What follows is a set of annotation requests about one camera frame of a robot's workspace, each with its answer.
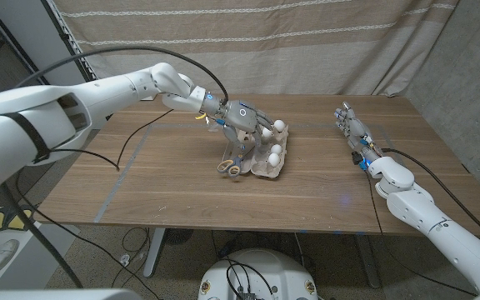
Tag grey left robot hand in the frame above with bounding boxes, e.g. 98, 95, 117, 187
200, 95, 276, 153

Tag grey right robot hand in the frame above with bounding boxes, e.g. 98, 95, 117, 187
334, 101, 386, 168

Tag scissors with grey yellow handles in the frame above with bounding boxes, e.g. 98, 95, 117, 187
217, 145, 257, 178

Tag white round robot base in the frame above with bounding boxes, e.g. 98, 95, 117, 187
197, 248, 318, 300

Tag grey cardboard egg carton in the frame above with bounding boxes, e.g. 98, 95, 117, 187
222, 117, 290, 180

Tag beige striped curtain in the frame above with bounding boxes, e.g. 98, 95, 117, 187
52, 0, 460, 98

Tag white table leg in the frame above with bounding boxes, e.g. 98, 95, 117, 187
142, 227, 167, 278
354, 233, 382, 289

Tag black ribbed round object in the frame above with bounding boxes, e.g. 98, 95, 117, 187
163, 227, 195, 247

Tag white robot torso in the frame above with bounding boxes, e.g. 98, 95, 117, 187
0, 287, 143, 300

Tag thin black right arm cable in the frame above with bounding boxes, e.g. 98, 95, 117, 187
365, 169, 479, 297

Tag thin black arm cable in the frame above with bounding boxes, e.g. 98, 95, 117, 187
365, 169, 479, 297
12, 108, 175, 300

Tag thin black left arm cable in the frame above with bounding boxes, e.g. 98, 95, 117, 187
12, 108, 175, 300

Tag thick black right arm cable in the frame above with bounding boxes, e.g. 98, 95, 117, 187
382, 147, 480, 253

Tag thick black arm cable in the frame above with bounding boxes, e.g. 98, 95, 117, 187
0, 44, 230, 289
382, 147, 480, 253

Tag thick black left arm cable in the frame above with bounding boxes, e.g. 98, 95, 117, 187
0, 44, 230, 289

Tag black looped base cable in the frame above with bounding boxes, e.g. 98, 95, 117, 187
220, 257, 275, 300

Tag thin black floor cable loop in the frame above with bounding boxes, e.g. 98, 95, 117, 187
121, 227, 153, 254

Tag black slanted frame post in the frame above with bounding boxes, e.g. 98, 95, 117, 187
39, 0, 95, 83

